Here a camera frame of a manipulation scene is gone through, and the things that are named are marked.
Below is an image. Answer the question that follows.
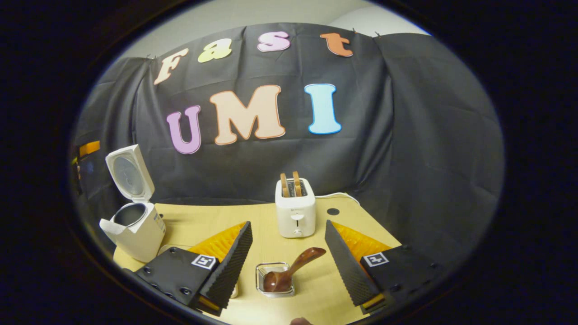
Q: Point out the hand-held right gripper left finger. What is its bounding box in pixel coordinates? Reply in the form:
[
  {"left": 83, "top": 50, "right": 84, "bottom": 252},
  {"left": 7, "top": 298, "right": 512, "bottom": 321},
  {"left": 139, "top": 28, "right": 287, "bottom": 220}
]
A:
[{"left": 135, "top": 221, "right": 253, "bottom": 316}]

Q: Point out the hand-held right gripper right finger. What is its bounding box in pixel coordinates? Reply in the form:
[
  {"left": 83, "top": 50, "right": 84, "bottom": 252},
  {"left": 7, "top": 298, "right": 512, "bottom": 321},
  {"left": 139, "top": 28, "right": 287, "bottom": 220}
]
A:
[{"left": 324, "top": 220, "right": 441, "bottom": 315}]

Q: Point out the clear wire chopstick holder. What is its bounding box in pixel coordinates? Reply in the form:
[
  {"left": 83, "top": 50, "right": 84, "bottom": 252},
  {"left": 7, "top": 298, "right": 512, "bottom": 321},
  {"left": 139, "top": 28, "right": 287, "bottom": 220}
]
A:
[{"left": 256, "top": 262, "right": 296, "bottom": 297}]

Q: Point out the brown wooden spoon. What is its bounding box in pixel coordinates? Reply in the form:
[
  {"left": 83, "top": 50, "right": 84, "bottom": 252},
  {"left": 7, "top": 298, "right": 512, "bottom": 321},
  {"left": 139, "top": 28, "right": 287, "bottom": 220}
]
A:
[{"left": 263, "top": 247, "right": 326, "bottom": 293}]

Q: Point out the white rice cooker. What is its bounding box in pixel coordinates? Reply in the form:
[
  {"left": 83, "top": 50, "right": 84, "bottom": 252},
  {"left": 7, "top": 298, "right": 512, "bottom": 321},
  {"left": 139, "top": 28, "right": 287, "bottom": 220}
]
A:
[{"left": 99, "top": 144, "right": 167, "bottom": 263}]

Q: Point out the white toaster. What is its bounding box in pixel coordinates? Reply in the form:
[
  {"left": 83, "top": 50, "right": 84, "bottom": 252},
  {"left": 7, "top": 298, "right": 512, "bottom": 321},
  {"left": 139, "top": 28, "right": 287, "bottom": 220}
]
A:
[{"left": 275, "top": 178, "right": 317, "bottom": 238}]

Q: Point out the black backdrop cloth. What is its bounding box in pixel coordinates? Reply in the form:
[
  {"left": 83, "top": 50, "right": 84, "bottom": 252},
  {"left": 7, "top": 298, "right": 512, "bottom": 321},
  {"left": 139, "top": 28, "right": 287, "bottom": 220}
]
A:
[{"left": 72, "top": 23, "right": 504, "bottom": 267}]

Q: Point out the white toaster cable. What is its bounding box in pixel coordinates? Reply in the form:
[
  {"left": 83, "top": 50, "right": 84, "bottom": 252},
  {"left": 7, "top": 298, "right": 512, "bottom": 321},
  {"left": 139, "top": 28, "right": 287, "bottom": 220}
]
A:
[{"left": 315, "top": 192, "right": 360, "bottom": 206}]

